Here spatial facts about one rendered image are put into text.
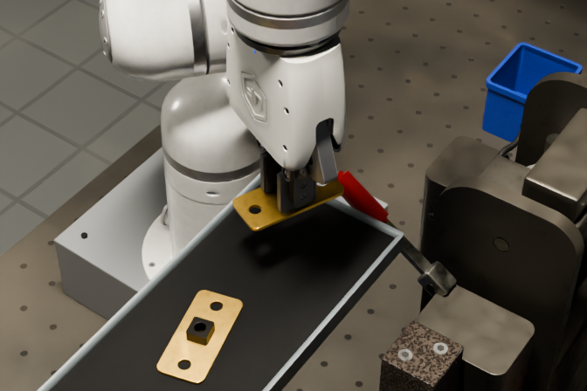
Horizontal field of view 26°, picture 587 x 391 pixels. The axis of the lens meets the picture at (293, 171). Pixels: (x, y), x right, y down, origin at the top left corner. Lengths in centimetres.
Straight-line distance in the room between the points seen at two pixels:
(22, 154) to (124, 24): 167
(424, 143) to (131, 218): 46
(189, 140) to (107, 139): 155
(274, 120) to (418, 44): 110
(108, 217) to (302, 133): 72
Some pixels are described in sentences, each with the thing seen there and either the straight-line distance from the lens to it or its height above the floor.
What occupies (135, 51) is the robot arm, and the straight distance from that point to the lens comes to 121.
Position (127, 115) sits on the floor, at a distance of 291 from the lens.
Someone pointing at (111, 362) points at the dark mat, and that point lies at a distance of 97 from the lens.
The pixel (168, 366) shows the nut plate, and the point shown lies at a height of 116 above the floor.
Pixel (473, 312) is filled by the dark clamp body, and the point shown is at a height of 108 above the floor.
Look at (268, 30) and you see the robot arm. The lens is 83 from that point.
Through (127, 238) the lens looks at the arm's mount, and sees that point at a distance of 154.
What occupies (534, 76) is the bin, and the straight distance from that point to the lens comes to 187.
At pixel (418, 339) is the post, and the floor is 110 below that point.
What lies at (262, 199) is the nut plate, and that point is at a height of 122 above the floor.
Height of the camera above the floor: 192
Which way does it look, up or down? 44 degrees down
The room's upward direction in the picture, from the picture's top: straight up
